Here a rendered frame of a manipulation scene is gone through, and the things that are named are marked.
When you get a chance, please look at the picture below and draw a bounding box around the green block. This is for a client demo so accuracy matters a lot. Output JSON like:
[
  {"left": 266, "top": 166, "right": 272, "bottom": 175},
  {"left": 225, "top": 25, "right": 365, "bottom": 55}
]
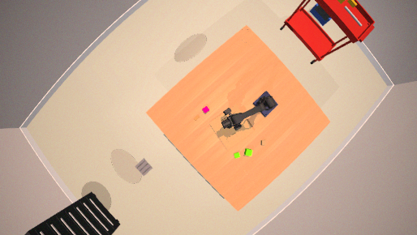
[{"left": 244, "top": 148, "right": 253, "bottom": 156}]

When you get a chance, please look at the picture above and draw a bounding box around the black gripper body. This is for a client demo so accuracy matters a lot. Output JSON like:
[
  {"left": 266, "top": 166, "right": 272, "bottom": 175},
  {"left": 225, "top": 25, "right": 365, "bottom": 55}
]
[{"left": 223, "top": 108, "right": 242, "bottom": 130}]

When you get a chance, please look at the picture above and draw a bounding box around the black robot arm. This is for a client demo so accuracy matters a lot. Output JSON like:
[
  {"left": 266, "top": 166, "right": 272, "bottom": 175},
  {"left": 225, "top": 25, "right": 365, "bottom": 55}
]
[{"left": 221, "top": 96, "right": 276, "bottom": 129}]

